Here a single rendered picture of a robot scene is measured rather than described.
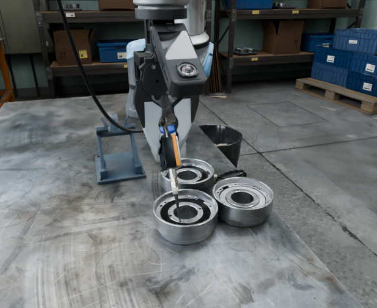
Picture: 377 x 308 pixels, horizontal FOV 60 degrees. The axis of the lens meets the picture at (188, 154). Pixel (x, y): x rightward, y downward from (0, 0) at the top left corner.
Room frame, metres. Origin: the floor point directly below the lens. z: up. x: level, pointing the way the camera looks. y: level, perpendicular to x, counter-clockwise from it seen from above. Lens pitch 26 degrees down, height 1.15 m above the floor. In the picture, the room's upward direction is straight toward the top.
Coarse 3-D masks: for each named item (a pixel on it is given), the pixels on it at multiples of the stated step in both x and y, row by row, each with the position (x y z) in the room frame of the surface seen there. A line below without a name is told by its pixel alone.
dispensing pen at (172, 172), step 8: (168, 136) 0.48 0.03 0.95; (168, 144) 0.45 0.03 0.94; (160, 152) 0.47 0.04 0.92; (168, 152) 0.45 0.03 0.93; (160, 160) 0.47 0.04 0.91; (168, 160) 0.44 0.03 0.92; (168, 168) 0.44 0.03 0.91; (176, 176) 0.44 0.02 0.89; (176, 184) 0.44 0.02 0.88; (176, 192) 0.43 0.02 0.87; (176, 200) 0.42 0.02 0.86
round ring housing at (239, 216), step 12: (228, 180) 0.53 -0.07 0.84; (240, 180) 0.53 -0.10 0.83; (252, 180) 0.53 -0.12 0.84; (216, 192) 0.50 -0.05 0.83; (228, 192) 0.50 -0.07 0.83; (240, 192) 0.50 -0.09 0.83; (252, 192) 0.50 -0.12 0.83; (264, 192) 0.50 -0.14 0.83; (240, 204) 0.46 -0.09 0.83; (252, 204) 0.46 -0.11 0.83; (228, 216) 0.44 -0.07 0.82; (240, 216) 0.43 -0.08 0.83; (252, 216) 0.43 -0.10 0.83; (264, 216) 0.44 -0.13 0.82
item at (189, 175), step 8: (184, 160) 0.61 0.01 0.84; (192, 160) 0.61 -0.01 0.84; (200, 160) 0.60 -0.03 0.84; (208, 168) 0.59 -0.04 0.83; (184, 176) 0.58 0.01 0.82; (192, 176) 0.58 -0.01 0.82; (200, 176) 0.56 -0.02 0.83; (208, 176) 0.56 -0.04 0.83; (168, 184) 0.52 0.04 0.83; (184, 184) 0.51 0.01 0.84; (192, 184) 0.51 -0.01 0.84; (200, 184) 0.52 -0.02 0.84; (208, 184) 0.53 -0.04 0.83
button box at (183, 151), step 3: (162, 135) 0.72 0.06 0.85; (159, 138) 0.71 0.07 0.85; (183, 147) 0.69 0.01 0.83; (180, 150) 0.69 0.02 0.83; (183, 150) 0.69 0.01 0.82; (153, 153) 0.70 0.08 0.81; (180, 153) 0.69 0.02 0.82; (183, 153) 0.69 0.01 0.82; (156, 156) 0.67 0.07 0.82; (183, 156) 0.69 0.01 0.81; (156, 159) 0.67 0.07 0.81; (159, 159) 0.67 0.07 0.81; (156, 162) 0.67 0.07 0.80; (159, 162) 0.67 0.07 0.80
